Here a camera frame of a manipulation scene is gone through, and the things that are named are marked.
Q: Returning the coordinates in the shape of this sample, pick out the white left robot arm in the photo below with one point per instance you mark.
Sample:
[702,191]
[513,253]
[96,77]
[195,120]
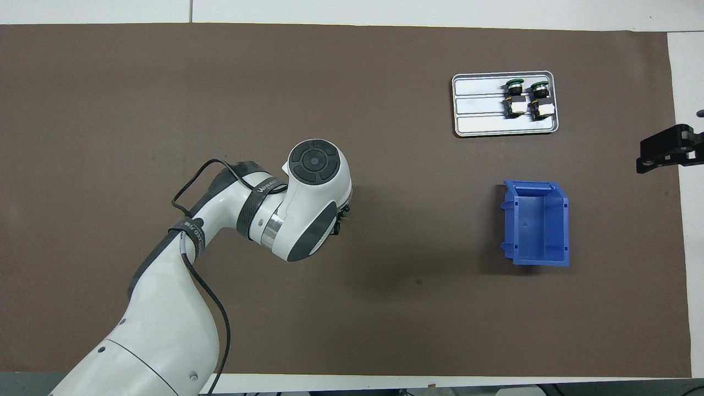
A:
[154,330]

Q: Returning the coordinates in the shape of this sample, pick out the green push button switch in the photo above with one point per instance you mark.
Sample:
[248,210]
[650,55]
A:
[542,104]
[515,102]

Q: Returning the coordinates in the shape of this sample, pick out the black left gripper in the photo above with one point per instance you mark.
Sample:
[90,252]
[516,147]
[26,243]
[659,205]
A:
[340,217]

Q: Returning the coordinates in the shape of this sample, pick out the brown paper mat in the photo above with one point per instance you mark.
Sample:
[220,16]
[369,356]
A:
[165,82]

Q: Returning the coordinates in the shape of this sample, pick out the silver metal tray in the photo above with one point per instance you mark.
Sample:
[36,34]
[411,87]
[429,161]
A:
[478,124]

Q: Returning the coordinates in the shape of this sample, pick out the blue plastic bin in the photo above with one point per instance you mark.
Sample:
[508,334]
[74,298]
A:
[542,225]

